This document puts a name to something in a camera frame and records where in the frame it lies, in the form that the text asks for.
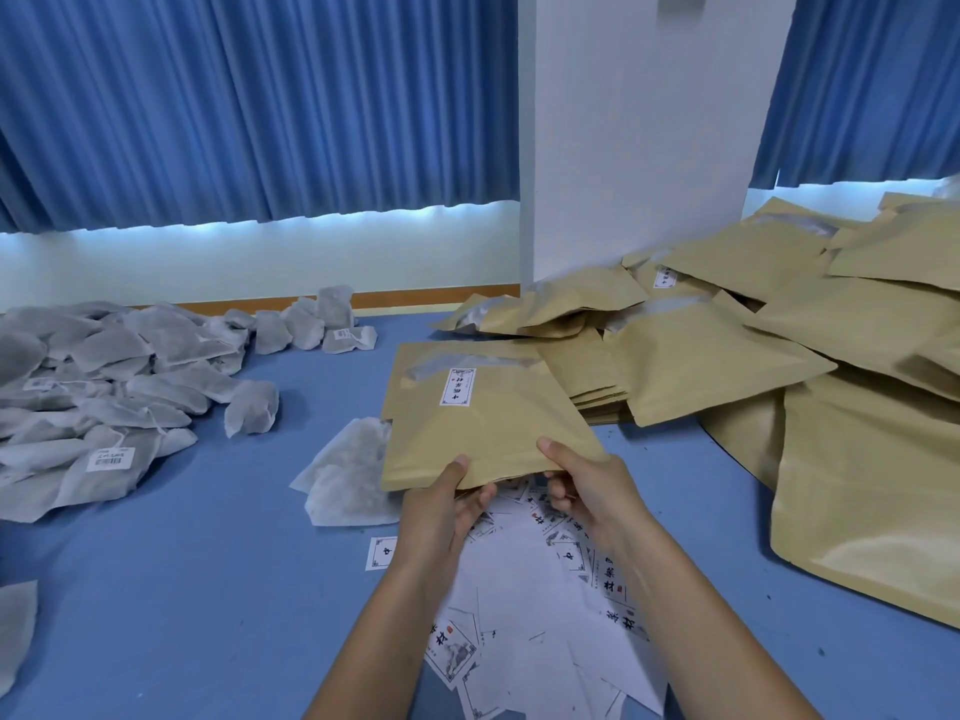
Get person's right hand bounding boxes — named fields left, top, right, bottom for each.
left=537, top=437, right=664, bottom=552

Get person's left hand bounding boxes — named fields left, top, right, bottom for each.
left=391, top=454, right=498, bottom=587

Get labelled kraft paper pouch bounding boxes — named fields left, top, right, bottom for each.
left=380, top=340, right=607, bottom=494

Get person's left forearm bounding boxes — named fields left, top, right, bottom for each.
left=303, top=565, right=460, bottom=720

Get person's right forearm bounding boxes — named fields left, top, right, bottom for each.
left=600, top=513, right=823, bottom=720

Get white mesh herb sachet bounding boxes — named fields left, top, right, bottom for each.
left=0, top=580, right=39, bottom=698
left=289, top=415, right=393, bottom=497
left=303, top=458, right=404, bottom=528

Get heap of white label cards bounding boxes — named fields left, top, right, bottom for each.
left=365, top=475, right=670, bottom=720

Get wooden skirting board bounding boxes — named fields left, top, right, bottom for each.
left=129, top=283, right=522, bottom=313

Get pile of kraft pouches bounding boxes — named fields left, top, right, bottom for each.
left=433, top=191, right=960, bottom=632

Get pile of white mesh bags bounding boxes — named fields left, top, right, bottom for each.
left=0, top=283, right=379, bottom=525

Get wide blue curtain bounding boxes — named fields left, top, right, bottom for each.
left=0, top=0, right=522, bottom=235

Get narrow blue curtain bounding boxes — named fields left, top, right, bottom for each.
left=748, top=0, right=960, bottom=191

